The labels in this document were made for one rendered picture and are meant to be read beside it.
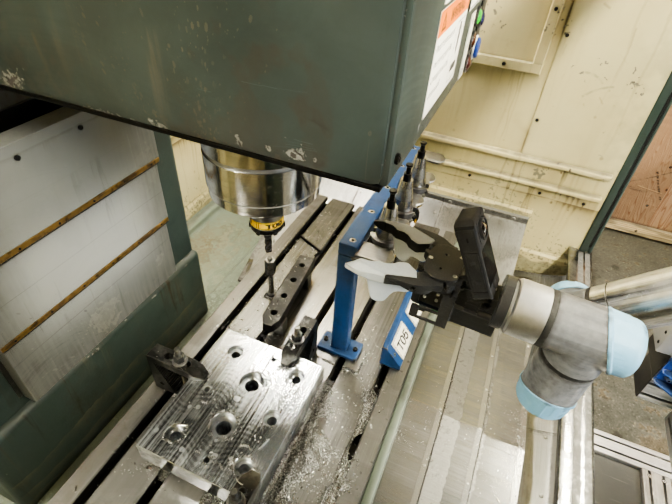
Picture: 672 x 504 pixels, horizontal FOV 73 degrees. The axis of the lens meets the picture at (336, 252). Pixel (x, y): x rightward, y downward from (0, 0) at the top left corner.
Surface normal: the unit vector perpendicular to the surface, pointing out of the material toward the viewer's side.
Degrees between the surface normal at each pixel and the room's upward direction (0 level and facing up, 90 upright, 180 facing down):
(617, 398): 0
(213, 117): 90
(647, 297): 61
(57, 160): 90
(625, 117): 90
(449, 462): 8
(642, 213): 90
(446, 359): 8
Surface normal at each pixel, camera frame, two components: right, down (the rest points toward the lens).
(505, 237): -0.11, -0.46
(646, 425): 0.06, -0.76
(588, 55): -0.36, 0.59
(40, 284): 0.91, 0.29
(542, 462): -0.22, -0.81
